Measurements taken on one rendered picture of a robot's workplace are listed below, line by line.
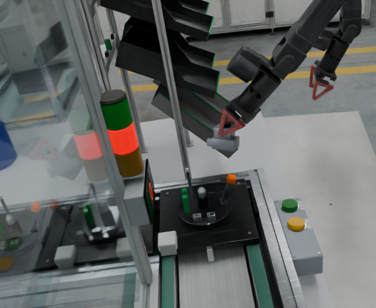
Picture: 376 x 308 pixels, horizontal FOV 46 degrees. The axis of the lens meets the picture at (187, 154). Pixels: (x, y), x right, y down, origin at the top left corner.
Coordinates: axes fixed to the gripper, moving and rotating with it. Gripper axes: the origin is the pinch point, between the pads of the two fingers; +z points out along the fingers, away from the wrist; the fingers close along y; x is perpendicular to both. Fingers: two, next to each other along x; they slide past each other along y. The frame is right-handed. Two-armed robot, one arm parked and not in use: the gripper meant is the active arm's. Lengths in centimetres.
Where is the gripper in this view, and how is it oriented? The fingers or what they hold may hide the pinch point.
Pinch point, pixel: (225, 130)
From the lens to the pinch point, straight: 117.8
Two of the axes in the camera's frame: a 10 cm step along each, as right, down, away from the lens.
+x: 7.2, 6.8, -1.1
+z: -5.4, 6.5, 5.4
